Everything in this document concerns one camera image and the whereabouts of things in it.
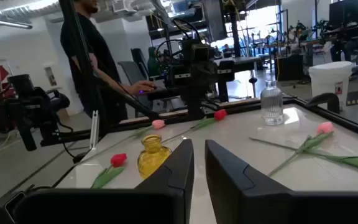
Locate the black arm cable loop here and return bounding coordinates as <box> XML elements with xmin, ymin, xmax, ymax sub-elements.
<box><xmin>155</xmin><ymin>18</ymin><xmax>203</xmax><ymax>63</ymax></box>

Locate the yellow embossed glass vase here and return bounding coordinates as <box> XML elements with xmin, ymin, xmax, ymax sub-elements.
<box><xmin>137</xmin><ymin>134</ymin><xmax>173</xmax><ymax>180</ymax></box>

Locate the person's hand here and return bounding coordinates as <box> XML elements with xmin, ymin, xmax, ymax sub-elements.
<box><xmin>128</xmin><ymin>80</ymin><xmax>158</xmax><ymax>95</ymax></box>

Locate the grey office chair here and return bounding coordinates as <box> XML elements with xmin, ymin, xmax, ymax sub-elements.
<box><xmin>117</xmin><ymin>60</ymin><xmax>150</xmax><ymax>86</ymax></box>

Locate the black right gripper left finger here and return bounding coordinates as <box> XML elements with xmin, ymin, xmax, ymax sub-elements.
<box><xmin>0</xmin><ymin>139</ymin><xmax>195</xmax><ymax>224</ymax></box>

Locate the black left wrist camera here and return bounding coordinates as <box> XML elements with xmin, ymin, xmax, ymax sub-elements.
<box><xmin>181</xmin><ymin>39</ymin><xmax>216</xmax><ymax>62</ymax></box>

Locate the white lidded waste bin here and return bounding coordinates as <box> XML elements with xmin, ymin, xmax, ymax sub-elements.
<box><xmin>308</xmin><ymin>60</ymin><xmax>353</xmax><ymax>110</ymax></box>

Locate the silver metal bracket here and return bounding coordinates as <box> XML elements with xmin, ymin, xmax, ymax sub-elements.
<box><xmin>89</xmin><ymin>110</ymin><xmax>100</xmax><ymax>151</ymax></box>

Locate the black floor cabinet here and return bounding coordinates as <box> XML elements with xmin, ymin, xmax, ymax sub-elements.
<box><xmin>274</xmin><ymin>54</ymin><xmax>305</xmax><ymax>82</ymax></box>

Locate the ceiling light tube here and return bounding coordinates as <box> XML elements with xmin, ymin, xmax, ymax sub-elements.
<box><xmin>0</xmin><ymin>17</ymin><xmax>34</xmax><ymax>30</ymax></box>

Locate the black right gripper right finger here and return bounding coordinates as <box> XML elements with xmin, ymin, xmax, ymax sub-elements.
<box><xmin>204</xmin><ymin>139</ymin><xmax>358</xmax><ymax>224</ymax></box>

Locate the clear ribbed glass vase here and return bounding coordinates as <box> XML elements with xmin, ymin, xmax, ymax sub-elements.
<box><xmin>260</xmin><ymin>79</ymin><xmax>285</xmax><ymax>126</ymax></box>

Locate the black adjustable side table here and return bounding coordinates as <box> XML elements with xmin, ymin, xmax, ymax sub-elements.
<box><xmin>213</xmin><ymin>55</ymin><xmax>262</xmax><ymax>100</ymax></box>

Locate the person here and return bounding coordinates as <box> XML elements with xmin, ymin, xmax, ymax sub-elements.
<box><xmin>147</xmin><ymin>46</ymin><xmax>162</xmax><ymax>78</ymax></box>
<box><xmin>60</xmin><ymin>0</ymin><xmax>158</xmax><ymax>125</ymax></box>

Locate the black computer monitor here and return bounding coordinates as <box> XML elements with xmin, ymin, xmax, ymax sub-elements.
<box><xmin>328</xmin><ymin>0</ymin><xmax>358</xmax><ymax>30</ymax></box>

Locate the black workstation desk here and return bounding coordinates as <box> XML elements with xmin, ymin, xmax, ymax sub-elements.
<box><xmin>320</xmin><ymin>24</ymin><xmax>358</xmax><ymax>77</ymax></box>

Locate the black office chair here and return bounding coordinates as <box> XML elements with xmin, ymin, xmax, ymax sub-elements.
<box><xmin>131</xmin><ymin>47</ymin><xmax>150</xmax><ymax>78</ymax></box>

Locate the pink artificial tulip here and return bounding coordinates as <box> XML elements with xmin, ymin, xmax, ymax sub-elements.
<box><xmin>267</xmin><ymin>121</ymin><xmax>336</xmax><ymax>177</ymax></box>
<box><xmin>128</xmin><ymin>119</ymin><xmax>167</xmax><ymax>140</ymax></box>

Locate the framed wall poster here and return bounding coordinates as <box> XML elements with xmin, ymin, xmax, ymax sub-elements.
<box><xmin>44</xmin><ymin>65</ymin><xmax>58</xmax><ymax>88</ymax></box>

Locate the black building column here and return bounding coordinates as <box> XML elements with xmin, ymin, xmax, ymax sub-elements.
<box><xmin>228</xmin><ymin>0</ymin><xmax>242</xmax><ymax>58</ymax></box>

